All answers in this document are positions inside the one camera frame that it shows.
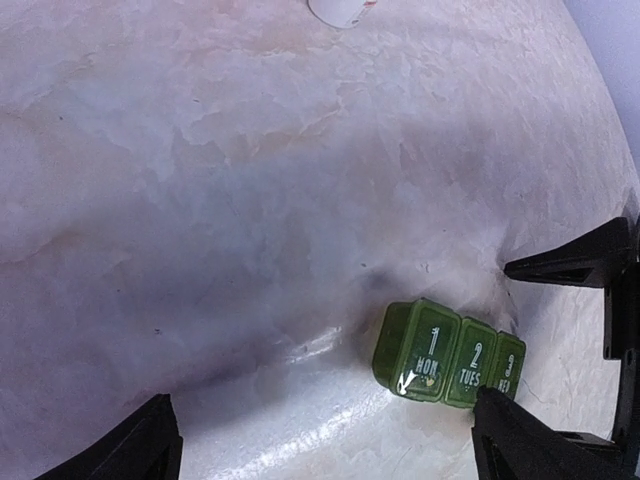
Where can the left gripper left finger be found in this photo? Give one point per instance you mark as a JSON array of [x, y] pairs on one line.
[[146, 445]]

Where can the green weekly pill organizer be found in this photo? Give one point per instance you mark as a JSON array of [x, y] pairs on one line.
[[427, 352]]

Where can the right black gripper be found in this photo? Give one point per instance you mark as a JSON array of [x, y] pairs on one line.
[[605, 257]]

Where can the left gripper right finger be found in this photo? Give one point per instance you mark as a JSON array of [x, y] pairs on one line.
[[511, 443]]

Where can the white pill bottle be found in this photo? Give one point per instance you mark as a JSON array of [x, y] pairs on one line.
[[341, 14]]

